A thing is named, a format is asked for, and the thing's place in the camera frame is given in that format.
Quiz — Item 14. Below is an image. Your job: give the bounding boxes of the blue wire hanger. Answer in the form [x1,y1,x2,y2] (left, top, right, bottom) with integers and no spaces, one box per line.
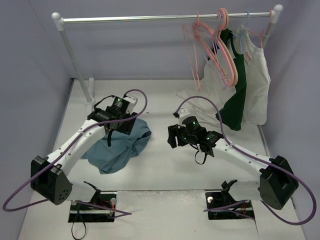
[231,10,250,54]

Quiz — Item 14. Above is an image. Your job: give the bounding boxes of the black cable loop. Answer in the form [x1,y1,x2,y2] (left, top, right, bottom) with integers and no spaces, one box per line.
[70,209,88,239]

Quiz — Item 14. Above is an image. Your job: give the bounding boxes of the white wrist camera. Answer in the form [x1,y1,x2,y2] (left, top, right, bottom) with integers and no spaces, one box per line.
[173,108,191,126]
[124,96,138,114]

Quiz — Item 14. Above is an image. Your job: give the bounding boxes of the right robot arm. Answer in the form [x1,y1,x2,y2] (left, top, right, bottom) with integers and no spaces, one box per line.
[167,116,299,210]

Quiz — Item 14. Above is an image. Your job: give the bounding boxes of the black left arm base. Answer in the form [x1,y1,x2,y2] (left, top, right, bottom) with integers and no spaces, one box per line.
[68,192,117,223]

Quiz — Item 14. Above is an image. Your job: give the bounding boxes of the green t shirt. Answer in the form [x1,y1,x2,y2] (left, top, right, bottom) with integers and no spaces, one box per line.
[215,28,247,131]

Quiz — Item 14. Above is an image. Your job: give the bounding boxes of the white t shirt on hanger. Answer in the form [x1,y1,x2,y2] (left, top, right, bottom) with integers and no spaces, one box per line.
[234,25,271,126]

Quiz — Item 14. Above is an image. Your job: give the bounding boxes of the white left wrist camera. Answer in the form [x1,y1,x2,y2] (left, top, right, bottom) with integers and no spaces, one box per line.
[124,96,138,114]

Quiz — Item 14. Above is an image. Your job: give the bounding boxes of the pink hanger at rack end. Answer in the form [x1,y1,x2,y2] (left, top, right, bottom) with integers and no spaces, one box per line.
[248,10,273,49]

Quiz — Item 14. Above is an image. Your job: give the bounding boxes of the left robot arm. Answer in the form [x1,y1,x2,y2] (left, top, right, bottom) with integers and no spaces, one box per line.
[30,95,138,210]

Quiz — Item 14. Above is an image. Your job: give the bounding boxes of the blue t shirt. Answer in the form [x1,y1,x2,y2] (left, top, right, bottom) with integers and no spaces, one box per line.
[81,118,152,175]

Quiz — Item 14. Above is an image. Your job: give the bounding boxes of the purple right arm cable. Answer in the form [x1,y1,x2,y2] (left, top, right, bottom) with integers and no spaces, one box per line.
[176,95,314,226]

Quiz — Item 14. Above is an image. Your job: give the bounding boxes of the thin pink wire hanger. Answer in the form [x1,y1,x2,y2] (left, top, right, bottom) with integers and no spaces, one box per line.
[182,14,201,92]

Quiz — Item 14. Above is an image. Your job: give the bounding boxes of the white clothes rack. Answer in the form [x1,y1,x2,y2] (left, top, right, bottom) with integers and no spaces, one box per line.
[51,4,284,107]

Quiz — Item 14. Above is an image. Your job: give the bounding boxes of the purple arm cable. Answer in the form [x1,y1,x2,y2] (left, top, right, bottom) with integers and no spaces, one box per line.
[2,88,148,220]
[176,95,314,226]

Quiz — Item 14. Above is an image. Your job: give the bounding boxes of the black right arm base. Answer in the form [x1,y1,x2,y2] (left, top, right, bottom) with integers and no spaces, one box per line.
[205,191,255,221]

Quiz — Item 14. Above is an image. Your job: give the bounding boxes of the pink hanger behind thick one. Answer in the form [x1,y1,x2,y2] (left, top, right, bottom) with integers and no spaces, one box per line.
[191,12,230,90]

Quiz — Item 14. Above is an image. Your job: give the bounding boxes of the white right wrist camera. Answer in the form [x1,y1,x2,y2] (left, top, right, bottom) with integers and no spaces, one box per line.
[173,108,191,126]

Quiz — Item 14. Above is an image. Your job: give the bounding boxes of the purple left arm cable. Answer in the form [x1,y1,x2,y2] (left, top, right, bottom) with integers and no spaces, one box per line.
[2,88,148,220]

